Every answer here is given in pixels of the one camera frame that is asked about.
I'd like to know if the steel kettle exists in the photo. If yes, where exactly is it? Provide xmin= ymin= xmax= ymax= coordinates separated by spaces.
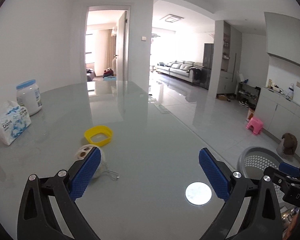
xmin=281 ymin=207 xmax=299 ymax=228

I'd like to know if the brown cloth on basket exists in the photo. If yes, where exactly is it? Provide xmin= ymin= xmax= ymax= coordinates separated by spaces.
xmin=276 ymin=133 xmax=298 ymax=158

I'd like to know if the grey perforated laundry basket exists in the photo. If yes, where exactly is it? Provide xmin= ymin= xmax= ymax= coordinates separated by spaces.
xmin=237 ymin=146 xmax=300 ymax=205

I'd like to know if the pink plastic stool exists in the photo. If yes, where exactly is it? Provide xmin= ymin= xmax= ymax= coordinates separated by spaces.
xmin=246 ymin=116 xmax=263 ymax=135

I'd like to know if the white cabinet counter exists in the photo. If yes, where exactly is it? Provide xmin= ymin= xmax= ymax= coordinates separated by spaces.
xmin=254 ymin=87 xmax=300 ymax=149

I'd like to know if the water bottle on counter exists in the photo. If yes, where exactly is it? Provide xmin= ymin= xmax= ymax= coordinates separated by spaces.
xmin=286 ymin=83 xmax=294 ymax=100

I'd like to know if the shoe rack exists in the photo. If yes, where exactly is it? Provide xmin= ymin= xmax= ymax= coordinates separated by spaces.
xmin=236 ymin=82 xmax=261 ymax=110

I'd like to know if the white blue tissue pack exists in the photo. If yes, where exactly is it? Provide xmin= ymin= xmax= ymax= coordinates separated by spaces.
xmin=0 ymin=101 xmax=31 ymax=146

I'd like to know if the white jar blue lid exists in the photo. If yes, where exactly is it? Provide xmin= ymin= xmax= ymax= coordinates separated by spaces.
xmin=16 ymin=79 xmax=42 ymax=116

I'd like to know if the grey sofa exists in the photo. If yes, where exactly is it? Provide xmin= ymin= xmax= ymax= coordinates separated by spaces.
xmin=156 ymin=61 xmax=204 ymax=83

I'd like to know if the plush keychain toy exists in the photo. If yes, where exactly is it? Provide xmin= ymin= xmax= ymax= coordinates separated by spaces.
xmin=75 ymin=144 xmax=120 ymax=181

